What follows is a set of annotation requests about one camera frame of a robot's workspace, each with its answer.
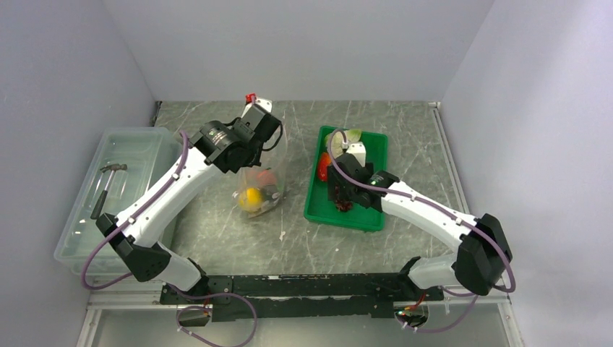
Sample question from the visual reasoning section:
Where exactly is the dark red grape bunch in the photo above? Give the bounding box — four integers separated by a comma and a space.
332, 192, 353, 213

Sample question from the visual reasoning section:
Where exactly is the pink peach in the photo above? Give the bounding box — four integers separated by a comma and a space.
255, 169, 278, 189

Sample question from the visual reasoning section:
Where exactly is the clear zip top bag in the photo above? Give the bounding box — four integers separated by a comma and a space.
232, 126, 288, 218

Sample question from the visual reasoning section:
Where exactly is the orange fruit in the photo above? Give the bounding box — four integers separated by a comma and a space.
238, 187, 265, 213

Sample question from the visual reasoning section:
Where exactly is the white green cabbage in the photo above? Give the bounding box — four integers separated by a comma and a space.
324, 129, 362, 158

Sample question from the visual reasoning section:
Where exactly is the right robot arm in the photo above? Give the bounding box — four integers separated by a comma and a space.
327, 153, 516, 300

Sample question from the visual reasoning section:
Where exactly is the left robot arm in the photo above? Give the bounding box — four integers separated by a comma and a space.
96, 98, 283, 304

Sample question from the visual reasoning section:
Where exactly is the green plastic tray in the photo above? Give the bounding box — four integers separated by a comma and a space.
304, 125, 388, 232

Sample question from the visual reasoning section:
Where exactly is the red orange mango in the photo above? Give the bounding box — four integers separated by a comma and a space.
316, 153, 331, 182

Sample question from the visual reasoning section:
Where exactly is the dark round plum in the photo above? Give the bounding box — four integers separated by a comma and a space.
262, 189, 283, 206

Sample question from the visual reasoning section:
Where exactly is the clear plastic storage box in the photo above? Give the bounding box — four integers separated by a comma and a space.
54, 127, 181, 275

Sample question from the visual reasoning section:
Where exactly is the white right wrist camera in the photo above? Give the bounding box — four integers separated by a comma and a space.
346, 142, 366, 167

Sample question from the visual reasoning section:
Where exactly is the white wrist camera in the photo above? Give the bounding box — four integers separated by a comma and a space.
241, 93, 273, 117
346, 142, 366, 167

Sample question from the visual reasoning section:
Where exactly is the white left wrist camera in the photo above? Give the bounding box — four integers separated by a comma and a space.
241, 93, 273, 117

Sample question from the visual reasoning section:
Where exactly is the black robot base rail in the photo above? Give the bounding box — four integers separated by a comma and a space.
160, 273, 444, 322

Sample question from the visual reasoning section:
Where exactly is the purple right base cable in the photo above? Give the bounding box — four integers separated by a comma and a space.
395, 287, 480, 335

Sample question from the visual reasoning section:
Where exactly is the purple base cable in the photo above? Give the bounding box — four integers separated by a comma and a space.
395, 287, 480, 335
175, 291, 261, 347

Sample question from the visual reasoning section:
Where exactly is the hammer with black handle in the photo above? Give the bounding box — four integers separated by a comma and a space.
90, 163, 128, 220

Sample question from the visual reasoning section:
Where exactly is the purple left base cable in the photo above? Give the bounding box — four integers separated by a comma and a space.
175, 291, 261, 347

